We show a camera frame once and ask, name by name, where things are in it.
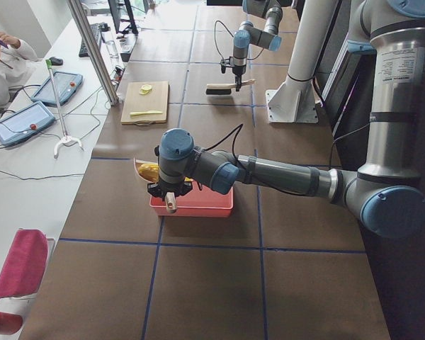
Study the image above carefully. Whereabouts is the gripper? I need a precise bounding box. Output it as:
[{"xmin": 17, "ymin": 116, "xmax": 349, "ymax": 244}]
[
  {"xmin": 232, "ymin": 65, "xmax": 247, "ymax": 92},
  {"xmin": 147, "ymin": 178, "xmax": 193, "ymax": 199}
]

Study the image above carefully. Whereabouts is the wooden handle black brush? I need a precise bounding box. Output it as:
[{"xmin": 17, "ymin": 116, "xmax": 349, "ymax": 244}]
[{"xmin": 205, "ymin": 79, "xmax": 256, "ymax": 95}]

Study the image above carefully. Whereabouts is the pink dustpan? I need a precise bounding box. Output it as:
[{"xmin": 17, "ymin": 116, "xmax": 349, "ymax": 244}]
[{"xmin": 132, "ymin": 157, "xmax": 178, "ymax": 215}]

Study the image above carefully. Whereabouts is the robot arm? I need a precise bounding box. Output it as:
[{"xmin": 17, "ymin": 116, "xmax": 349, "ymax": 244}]
[
  {"xmin": 229, "ymin": 1, "xmax": 283, "ymax": 91},
  {"xmin": 147, "ymin": 1, "xmax": 425, "ymax": 238}
]

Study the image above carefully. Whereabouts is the pink plastic bin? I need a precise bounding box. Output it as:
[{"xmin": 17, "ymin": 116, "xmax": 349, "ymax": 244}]
[{"xmin": 149, "ymin": 181, "xmax": 234, "ymax": 217}]

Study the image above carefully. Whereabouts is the yellow-green plastic knife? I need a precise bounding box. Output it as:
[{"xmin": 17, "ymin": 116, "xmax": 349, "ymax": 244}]
[{"xmin": 130, "ymin": 110, "xmax": 164, "ymax": 117}]

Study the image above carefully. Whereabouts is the wooden cutting board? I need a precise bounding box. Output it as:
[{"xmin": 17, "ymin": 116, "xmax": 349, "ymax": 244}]
[{"xmin": 120, "ymin": 81, "xmax": 169, "ymax": 125}]

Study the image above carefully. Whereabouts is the white stand with pole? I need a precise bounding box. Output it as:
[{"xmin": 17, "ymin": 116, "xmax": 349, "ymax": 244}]
[{"xmin": 45, "ymin": 59, "xmax": 84, "ymax": 159}]

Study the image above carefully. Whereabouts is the black monitor stand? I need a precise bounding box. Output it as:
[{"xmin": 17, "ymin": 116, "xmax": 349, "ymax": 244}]
[{"xmin": 108, "ymin": 0, "xmax": 138, "ymax": 35}]

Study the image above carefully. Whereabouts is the black keyboard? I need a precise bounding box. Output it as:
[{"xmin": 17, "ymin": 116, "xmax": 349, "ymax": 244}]
[{"xmin": 78, "ymin": 22, "xmax": 105, "ymax": 57}]

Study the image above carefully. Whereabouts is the far teach pendant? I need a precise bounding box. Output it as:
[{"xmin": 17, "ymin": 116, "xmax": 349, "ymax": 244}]
[{"xmin": 30, "ymin": 71, "xmax": 84, "ymax": 107}]

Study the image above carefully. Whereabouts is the teach pendant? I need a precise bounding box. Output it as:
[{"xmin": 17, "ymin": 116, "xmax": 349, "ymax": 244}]
[
  {"xmin": 0, "ymin": 101, "xmax": 55, "ymax": 147},
  {"xmin": 30, "ymin": 71, "xmax": 84, "ymax": 107}
]

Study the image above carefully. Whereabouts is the magenta cloth on chair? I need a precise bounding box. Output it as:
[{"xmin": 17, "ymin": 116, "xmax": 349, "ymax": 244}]
[{"xmin": 0, "ymin": 229, "xmax": 49, "ymax": 300}]

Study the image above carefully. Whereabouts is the near teach pendant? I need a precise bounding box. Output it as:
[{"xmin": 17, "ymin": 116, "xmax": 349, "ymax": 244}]
[{"xmin": 0, "ymin": 101, "xmax": 55, "ymax": 147}]

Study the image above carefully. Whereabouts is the black computer mouse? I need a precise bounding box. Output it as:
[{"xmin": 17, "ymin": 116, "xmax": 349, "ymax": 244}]
[{"xmin": 49, "ymin": 57, "xmax": 64, "ymax": 66}]

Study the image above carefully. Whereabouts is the seated person in white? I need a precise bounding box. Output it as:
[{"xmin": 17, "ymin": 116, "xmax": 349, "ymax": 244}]
[{"xmin": 0, "ymin": 31, "xmax": 40, "ymax": 108}]

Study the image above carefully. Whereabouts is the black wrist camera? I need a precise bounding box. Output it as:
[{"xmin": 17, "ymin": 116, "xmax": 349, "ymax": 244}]
[{"xmin": 220, "ymin": 57, "xmax": 234, "ymax": 74}]

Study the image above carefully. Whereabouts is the white pillar mount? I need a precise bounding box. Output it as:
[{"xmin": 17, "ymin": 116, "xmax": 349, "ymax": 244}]
[{"xmin": 266, "ymin": 0, "xmax": 339, "ymax": 123}]

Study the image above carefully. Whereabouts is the aluminium frame post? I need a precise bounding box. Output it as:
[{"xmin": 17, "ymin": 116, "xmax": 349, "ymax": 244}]
[{"xmin": 67, "ymin": 0, "xmax": 119, "ymax": 106}]

